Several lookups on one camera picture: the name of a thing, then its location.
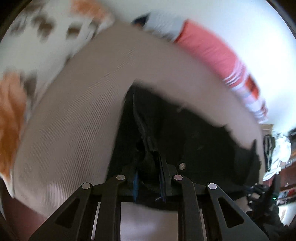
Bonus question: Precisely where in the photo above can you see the black white striped garment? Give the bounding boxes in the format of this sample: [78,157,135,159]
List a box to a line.
[263,134,275,172]

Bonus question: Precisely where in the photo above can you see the beige bed sheet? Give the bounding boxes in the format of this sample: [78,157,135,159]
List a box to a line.
[13,23,262,240]

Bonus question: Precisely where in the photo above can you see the white floral pillow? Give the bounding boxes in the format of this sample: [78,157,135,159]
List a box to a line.
[1,1,115,185]

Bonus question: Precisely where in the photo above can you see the black pants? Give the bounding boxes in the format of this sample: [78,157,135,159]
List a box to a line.
[106,79,262,212]

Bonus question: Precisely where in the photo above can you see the white patterned cloth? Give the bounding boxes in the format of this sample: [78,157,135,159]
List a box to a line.
[263,133,292,181]

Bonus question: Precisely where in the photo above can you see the pink striped bolster pillow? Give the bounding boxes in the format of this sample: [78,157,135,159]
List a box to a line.
[132,11,268,123]

